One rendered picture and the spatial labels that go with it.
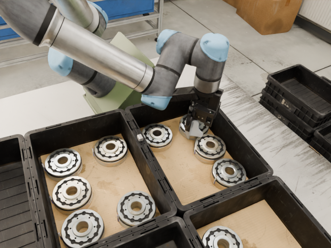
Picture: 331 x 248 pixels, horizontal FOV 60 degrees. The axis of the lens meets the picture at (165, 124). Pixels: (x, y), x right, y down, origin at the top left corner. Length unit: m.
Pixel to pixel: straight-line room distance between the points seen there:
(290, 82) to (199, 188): 1.32
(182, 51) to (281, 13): 2.94
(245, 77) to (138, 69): 2.18
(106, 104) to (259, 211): 0.66
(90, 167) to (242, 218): 0.47
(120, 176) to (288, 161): 0.67
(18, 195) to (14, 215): 0.06
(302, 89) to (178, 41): 1.35
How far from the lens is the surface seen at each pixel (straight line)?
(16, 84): 2.71
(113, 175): 0.89
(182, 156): 0.94
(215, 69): 0.78
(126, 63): 0.72
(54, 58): 1.07
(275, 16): 3.65
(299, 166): 1.23
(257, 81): 2.85
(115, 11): 2.84
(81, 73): 1.07
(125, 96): 1.08
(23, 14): 0.68
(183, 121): 1.01
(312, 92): 2.04
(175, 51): 0.79
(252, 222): 0.87
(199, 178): 0.90
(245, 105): 1.39
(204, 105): 0.88
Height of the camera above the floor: 1.56
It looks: 45 degrees down
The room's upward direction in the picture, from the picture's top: 6 degrees clockwise
